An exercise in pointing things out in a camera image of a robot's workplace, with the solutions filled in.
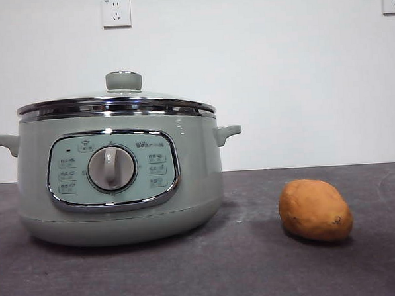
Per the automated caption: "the glass lid with green knob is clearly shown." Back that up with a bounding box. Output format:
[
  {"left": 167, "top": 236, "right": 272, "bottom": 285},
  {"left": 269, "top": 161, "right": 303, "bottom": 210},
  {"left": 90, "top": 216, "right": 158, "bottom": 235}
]
[{"left": 14, "top": 66, "right": 215, "bottom": 119}]

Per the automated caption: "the brown potato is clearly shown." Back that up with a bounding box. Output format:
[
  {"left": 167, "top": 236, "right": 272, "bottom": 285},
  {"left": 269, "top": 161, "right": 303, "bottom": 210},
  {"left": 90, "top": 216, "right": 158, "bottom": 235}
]
[{"left": 277, "top": 176, "right": 355, "bottom": 244}]

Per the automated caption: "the pale green electric cooking pot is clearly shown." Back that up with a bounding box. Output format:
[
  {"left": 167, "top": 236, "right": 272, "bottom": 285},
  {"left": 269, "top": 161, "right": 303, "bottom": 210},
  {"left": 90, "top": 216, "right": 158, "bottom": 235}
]
[{"left": 0, "top": 101, "right": 248, "bottom": 253}]

